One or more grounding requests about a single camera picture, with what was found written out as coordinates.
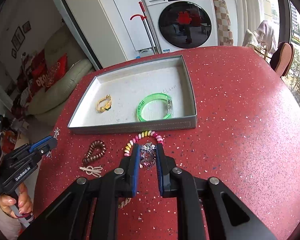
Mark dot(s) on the beige bow hair clip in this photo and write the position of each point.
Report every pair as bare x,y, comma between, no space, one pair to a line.
90,170

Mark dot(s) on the large picture frame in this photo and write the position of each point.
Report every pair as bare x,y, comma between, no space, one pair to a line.
18,38

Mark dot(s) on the silver pink rhinestone hair clip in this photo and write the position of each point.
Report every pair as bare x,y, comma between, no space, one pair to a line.
148,155

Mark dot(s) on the grey shallow tray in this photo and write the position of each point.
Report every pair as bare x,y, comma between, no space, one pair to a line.
130,87

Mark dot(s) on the white curtain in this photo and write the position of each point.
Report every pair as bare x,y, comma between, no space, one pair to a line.
247,10

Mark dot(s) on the person's left hand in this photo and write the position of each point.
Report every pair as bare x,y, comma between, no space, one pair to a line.
7,202

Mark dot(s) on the white cabinet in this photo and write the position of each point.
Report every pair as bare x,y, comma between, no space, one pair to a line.
110,17

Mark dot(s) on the cream cushion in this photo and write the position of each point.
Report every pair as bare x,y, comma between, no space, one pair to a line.
251,38

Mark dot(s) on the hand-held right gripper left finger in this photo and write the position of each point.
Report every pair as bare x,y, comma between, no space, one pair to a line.
135,170

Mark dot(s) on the dark cloth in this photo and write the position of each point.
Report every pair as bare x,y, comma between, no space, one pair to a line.
276,56

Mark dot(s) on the orange round chair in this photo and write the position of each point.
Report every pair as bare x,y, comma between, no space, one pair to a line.
286,60

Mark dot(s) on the small picture frame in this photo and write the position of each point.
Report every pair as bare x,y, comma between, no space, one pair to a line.
14,53

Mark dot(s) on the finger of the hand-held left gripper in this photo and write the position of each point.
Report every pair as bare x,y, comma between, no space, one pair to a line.
46,150
40,143

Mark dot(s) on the pink blanket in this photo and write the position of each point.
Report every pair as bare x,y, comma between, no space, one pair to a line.
266,33

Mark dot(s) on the red printed cushion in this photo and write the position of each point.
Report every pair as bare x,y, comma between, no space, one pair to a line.
45,81

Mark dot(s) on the white washing machine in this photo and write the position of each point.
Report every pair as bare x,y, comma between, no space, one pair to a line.
155,40

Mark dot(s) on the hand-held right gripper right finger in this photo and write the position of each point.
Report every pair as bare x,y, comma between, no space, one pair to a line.
160,170

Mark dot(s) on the cream sofa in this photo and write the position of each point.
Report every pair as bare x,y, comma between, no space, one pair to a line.
65,87

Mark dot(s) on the medium picture frame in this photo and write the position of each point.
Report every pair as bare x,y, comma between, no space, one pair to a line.
26,27

